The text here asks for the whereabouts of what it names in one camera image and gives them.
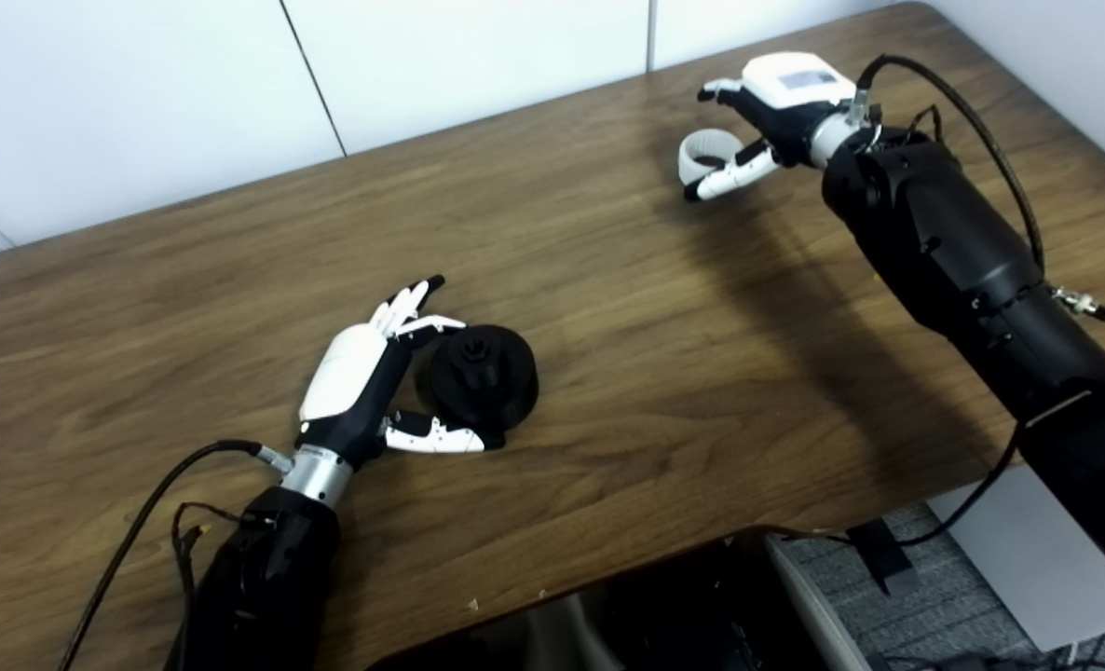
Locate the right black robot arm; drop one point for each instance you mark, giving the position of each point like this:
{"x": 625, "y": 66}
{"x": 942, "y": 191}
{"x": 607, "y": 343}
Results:
{"x": 962, "y": 252}

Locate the round black part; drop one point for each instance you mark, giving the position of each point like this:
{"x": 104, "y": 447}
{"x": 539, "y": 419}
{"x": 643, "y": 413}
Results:
{"x": 487, "y": 382}

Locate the black floor bracket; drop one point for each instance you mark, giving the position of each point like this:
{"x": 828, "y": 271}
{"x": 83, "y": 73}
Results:
{"x": 883, "y": 554}

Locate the black robot torso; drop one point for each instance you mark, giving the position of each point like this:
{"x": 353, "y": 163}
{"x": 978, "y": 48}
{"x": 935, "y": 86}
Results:
{"x": 655, "y": 615}

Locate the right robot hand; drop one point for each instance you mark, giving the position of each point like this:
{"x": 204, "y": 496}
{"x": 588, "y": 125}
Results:
{"x": 790, "y": 102}

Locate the white flat board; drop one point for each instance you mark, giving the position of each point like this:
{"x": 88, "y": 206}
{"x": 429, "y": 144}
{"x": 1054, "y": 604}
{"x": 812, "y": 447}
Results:
{"x": 1046, "y": 568}

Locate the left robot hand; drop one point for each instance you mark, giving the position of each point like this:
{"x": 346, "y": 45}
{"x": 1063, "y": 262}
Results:
{"x": 347, "y": 382}

